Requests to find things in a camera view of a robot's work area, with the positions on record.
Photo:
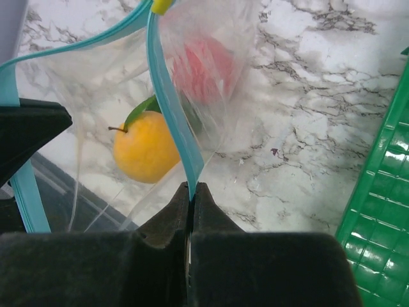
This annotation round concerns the red apple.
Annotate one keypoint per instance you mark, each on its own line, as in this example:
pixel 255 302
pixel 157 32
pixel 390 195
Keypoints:
pixel 206 73

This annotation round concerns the clear zip top bag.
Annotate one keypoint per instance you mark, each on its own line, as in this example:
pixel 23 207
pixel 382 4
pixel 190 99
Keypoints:
pixel 104 130

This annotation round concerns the yellow peach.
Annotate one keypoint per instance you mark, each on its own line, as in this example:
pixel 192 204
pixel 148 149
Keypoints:
pixel 143 146

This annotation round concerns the green plastic tray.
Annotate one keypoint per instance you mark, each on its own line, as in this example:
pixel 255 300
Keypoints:
pixel 374 228

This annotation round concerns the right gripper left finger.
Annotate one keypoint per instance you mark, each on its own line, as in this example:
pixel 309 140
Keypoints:
pixel 143 267

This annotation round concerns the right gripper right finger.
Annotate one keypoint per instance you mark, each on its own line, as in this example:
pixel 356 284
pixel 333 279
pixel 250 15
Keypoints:
pixel 231 267

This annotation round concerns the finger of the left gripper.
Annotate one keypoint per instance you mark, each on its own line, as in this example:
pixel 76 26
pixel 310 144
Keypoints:
pixel 25 129

